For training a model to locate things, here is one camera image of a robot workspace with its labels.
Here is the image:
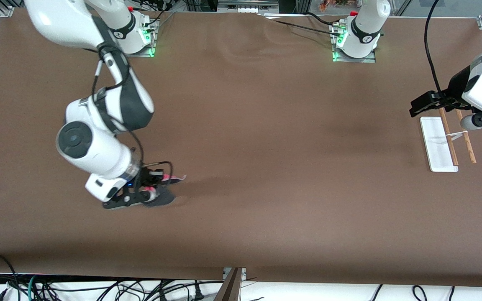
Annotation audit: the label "pink towel with grey edge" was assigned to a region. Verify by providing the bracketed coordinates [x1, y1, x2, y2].
[144, 174, 188, 208]

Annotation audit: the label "orange background objects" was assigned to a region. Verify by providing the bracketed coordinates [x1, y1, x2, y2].
[318, 0, 354, 11]

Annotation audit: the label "white power strip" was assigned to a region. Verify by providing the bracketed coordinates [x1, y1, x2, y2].
[218, 0, 279, 14]

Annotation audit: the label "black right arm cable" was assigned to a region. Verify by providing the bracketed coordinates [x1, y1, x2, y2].
[92, 44, 174, 185]

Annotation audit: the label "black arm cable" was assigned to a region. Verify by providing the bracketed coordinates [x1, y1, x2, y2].
[92, 44, 174, 185]
[424, 0, 447, 96]

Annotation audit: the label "white rack base plate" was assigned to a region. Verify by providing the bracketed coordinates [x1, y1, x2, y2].
[420, 116, 459, 173]

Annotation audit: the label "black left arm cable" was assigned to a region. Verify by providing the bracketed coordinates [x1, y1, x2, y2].
[424, 0, 447, 96]

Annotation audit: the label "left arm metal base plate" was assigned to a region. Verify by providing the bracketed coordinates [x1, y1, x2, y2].
[330, 21, 376, 63]

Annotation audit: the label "black floor cable with plug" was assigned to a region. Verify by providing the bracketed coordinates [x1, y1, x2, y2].
[99, 280, 225, 301]

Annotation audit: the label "metal table support post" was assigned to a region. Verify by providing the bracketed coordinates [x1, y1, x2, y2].
[214, 268, 246, 301]

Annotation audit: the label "black cable on table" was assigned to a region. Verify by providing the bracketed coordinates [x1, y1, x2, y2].
[271, 19, 342, 38]
[306, 12, 346, 26]

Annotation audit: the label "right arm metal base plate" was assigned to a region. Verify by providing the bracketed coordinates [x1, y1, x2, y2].
[118, 17, 158, 58]

